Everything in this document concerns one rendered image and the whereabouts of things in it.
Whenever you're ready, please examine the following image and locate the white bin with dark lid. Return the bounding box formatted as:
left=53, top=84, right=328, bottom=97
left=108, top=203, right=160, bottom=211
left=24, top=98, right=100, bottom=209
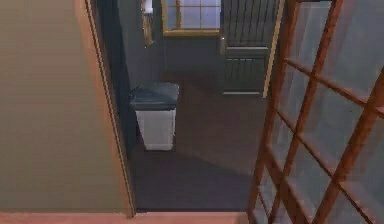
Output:
left=128, top=81, right=180, bottom=152

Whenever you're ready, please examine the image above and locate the dark slatted door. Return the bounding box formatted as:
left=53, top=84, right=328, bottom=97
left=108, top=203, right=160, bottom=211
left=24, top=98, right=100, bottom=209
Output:
left=219, top=0, right=286, bottom=99

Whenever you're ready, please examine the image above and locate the yellow framed window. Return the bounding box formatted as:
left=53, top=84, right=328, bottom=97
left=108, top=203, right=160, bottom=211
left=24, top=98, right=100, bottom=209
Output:
left=160, top=0, right=222, bottom=37

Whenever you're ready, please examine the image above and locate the brown lattice glass door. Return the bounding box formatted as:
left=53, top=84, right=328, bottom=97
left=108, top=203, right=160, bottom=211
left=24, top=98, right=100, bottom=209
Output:
left=247, top=0, right=384, bottom=224

